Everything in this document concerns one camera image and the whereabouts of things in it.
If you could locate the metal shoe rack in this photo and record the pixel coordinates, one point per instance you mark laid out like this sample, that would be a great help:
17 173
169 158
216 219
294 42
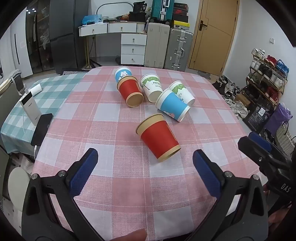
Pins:
266 78

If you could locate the white desk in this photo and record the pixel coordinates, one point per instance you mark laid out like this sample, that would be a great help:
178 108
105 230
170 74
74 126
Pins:
104 27

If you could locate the silver suitcase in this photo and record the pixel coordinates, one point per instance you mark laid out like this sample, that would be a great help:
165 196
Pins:
179 49

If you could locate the white light switch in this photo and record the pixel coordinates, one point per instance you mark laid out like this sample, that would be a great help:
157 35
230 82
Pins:
272 40

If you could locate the red checked tablecloth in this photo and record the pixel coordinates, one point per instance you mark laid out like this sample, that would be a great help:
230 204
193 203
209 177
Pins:
104 120

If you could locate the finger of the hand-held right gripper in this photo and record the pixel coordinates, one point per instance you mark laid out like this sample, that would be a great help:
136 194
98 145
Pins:
259 139
248 146

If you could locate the red paper cup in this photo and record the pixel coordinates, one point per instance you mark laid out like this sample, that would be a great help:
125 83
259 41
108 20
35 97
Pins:
157 139
128 90

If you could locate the blue paper cup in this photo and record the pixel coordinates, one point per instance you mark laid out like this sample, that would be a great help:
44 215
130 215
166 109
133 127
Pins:
122 73
172 104

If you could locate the white drawer cabinet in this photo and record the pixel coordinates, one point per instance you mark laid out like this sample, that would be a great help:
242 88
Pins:
133 49

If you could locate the striped floor mat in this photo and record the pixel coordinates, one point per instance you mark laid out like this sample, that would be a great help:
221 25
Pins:
74 72

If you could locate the arched mirror frame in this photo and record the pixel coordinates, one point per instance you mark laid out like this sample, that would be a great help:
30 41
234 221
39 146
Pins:
113 4

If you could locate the person's right hand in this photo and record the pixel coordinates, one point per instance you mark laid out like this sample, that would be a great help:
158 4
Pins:
278 215

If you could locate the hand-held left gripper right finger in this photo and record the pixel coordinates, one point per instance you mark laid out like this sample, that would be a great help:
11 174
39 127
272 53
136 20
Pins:
208 175

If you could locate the white power bank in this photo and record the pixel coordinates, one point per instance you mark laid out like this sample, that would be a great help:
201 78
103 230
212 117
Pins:
29 109

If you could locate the black paper bag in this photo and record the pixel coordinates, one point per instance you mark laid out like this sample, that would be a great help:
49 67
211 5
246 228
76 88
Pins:
259 115

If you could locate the blue plastic bag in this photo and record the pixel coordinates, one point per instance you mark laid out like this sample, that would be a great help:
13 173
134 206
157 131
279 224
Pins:
91 19

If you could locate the white charger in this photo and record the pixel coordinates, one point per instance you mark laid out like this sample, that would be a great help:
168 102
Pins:
35 89

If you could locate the woven basket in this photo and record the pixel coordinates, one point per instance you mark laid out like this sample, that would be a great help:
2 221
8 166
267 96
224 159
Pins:
285 138

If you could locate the white round stool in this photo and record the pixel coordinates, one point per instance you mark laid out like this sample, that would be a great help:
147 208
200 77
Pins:
19 185

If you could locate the white green paper cup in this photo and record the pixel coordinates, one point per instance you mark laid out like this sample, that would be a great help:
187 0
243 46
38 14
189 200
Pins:
185 93
150 90

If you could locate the stack of dark shoe boxes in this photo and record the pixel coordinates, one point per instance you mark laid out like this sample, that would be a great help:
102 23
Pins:
180 11

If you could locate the person's left hand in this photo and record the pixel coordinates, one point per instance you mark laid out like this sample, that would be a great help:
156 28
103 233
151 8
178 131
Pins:
129 236

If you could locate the beige suitcase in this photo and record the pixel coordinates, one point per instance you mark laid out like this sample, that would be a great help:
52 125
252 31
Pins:
157 45

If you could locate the black smartphone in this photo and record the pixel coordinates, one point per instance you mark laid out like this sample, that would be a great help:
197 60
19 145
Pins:
42 128

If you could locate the purple bag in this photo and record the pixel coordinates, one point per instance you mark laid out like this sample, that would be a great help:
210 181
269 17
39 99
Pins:
278 118

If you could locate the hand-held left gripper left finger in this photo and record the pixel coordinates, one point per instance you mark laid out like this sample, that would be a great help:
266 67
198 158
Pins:
83 172

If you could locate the green checked tablecloth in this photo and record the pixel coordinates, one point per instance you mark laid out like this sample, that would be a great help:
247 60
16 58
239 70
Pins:
53 89

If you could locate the yellow shoe box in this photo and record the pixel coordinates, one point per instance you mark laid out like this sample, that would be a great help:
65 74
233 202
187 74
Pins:
181 24

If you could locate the teal suitcase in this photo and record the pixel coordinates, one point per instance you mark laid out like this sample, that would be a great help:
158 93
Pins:
161 10

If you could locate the wooden door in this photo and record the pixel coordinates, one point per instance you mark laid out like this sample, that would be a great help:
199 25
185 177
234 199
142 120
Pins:
215 34

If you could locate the dark grey refrigerator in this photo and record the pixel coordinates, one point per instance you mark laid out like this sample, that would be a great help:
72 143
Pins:
67 34

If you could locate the dark glass cabinet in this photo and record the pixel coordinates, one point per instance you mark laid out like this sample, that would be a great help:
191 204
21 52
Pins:
40 39

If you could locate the group of assorted shoes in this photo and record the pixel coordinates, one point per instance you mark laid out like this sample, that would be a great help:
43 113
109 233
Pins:
232 92

